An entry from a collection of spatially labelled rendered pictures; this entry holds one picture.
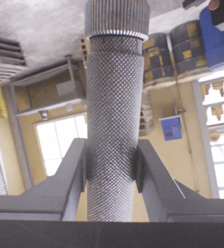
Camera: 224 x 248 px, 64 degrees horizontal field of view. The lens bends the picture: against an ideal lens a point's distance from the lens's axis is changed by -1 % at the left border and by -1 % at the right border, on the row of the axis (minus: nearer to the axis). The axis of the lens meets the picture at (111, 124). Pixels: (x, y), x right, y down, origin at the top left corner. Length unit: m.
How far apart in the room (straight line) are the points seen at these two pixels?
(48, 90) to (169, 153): 3.95
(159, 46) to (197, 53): 0.62
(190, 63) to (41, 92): 4.36
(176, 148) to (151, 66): 2.31
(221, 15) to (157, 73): 1.76
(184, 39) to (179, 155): 2.73
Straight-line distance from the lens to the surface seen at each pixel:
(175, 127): 4.46
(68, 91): 4.77
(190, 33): 3.46
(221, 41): 3.06
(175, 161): 4.90
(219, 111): 8.28
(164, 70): 3.34
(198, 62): 3.35
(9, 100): 6.68
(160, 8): 3.04
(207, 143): 4.67
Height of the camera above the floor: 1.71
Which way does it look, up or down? 2 degrees up
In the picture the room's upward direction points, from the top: 168 degrees clockwise
